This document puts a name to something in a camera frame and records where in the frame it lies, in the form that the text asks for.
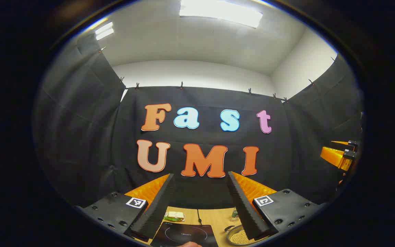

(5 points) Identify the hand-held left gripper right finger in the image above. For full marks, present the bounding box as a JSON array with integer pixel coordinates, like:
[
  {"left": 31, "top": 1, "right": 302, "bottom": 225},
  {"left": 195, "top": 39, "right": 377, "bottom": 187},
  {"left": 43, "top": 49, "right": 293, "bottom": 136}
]
[{"left": 227, "top": 171, "right": 325, "bottom": 240}]

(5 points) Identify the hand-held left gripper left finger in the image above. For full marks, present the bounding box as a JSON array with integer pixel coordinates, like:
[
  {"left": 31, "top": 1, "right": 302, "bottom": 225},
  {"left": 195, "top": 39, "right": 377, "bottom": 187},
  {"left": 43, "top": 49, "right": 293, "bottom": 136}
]
[{"left": 76, "top": 173, "right": 175, "bottom": 242}]

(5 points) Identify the steel pot with black handle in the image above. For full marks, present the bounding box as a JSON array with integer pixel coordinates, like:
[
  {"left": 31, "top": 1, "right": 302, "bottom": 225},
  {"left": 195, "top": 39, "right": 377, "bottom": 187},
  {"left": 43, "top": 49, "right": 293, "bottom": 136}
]
[{"left": 224, "top": 225, "right": 270, "bottom": 246}]

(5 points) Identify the black induction cooktop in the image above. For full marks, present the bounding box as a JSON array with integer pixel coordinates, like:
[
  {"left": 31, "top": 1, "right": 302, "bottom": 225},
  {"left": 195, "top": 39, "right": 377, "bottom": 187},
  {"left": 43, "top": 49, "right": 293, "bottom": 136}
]
[{"left": 151, "top": 221, "right": 218, "bottom": 247}]

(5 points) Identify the sandwich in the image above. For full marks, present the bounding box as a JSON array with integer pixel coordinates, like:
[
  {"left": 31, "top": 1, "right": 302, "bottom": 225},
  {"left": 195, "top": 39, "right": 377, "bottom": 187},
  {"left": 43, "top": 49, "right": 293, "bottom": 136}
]
[{"left": 163, "top": 211, "right": 186, "bottom": 222}]

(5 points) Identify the pile of yellow soybeans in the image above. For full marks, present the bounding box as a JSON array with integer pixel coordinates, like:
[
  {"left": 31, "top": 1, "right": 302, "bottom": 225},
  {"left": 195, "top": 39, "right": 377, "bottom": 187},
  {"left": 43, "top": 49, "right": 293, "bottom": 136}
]
[{"left": 230, "top": 230, "right": 268, "bottom": 245}]

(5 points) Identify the black backdrop cloth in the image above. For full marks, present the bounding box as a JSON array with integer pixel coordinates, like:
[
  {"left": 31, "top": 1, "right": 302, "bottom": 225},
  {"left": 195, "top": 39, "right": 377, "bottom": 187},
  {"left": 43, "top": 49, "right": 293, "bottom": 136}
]
[{"left": 33, "top": 33, "right": 364, "bottom": 210}]

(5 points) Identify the row of small black clamps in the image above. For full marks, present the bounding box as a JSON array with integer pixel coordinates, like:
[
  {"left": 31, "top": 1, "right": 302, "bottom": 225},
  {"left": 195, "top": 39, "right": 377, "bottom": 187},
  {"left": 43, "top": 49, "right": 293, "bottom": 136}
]
[{"left": 98, "top": 46, "right": 337, "bottom": 103}]

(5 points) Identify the large ceiling light panel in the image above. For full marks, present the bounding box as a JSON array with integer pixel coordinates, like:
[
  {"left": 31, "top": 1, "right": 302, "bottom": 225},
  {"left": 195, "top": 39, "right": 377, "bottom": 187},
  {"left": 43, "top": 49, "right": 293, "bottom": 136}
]
[{"left": 179, "top": 0, "right": 263, "bottom": 28}]

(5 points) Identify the small ceiling light panel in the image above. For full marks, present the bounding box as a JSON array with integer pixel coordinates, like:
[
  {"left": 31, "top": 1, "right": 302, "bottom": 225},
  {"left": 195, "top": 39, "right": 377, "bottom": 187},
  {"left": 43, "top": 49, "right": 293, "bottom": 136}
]
[{"left": 95, "top": 22, "right": 114, "bottom": 41}]

